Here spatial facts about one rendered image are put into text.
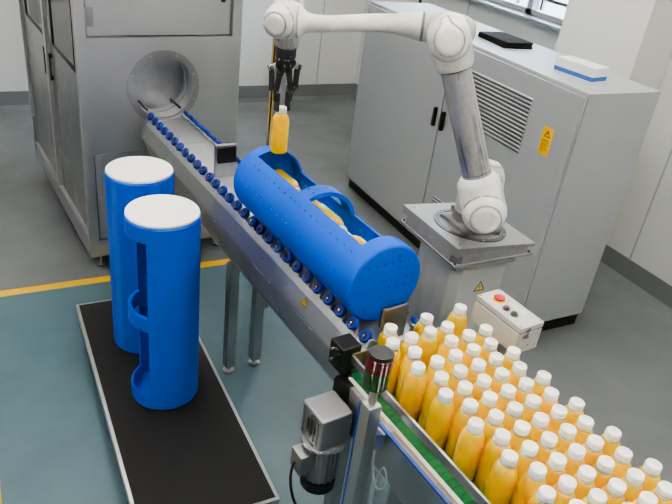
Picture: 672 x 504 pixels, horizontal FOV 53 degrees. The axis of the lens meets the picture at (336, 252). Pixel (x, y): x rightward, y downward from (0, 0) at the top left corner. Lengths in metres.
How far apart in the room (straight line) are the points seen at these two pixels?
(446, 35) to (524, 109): 1.59
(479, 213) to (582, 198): 1.48
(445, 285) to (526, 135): 1.33
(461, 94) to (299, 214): 0.67
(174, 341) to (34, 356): 1.02
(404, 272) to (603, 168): 1.82
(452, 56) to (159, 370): 1.67
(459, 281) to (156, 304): 1.17
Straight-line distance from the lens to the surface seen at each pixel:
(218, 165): 3.15
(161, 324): 2.73
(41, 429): 3.24
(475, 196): 2.37
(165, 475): 2.78
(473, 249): 2.52
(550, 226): 3.69
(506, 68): 3.86
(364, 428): 1.72
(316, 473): 2.15
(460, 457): 1.79
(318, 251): 2.21
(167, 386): 2.93
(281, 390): 3.35
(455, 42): 2.21
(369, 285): 2.11
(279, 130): 2.59
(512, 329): 2.12
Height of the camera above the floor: 2.22
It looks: 29 degrees down
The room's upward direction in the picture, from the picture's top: 8 degrees clockwise
